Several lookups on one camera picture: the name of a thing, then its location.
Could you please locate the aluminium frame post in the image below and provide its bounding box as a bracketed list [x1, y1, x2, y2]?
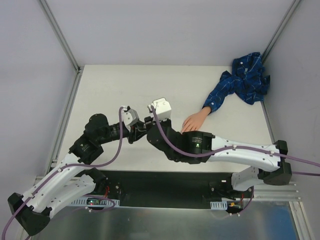
[37, 0, 85, 73]
[261, 0, 304, 65]

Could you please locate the right aluminium frame post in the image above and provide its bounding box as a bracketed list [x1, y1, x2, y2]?
[261, 0, 304, 65]

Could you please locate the purple cable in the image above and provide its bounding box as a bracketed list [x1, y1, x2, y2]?
[151, 104, 320, 217]
[1, 106, 131, 240]

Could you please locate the white cable duct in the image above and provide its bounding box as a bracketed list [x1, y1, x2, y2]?
[210, 199, 243, 211]
[67, 196, 120, 208]

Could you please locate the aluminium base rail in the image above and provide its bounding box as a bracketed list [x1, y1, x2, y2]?
[31, 174, 301, 202]

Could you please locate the mannequin hand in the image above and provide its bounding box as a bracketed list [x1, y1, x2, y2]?
[181, 106, 211, 133]

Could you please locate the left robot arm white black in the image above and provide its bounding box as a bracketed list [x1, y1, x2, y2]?
[7, 107, 153, 236]

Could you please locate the right white cable duct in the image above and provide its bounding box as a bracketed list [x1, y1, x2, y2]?
[210, 199, 243, 211]

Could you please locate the left white cable duct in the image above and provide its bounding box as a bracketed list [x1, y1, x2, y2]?
[67, 196, 120, 208]

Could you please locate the blue plaid shirt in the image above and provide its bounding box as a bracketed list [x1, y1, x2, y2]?
[202, 52, 271, 113]

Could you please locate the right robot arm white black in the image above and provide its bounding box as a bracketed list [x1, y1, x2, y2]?
[146, 120, 292, 198]

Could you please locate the left aluminium frame post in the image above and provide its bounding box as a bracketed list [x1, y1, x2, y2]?
[37, 0, 85, 73]

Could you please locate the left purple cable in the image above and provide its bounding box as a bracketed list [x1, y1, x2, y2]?
[1, 106, 131, 240]

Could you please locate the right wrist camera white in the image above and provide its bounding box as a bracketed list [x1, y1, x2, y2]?
[147, 97, 172, 123]

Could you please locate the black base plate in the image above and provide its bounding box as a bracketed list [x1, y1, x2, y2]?
[72, 169, 253, 208]

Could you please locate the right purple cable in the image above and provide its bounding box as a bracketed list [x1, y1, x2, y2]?
[151, 104, 320, 217]

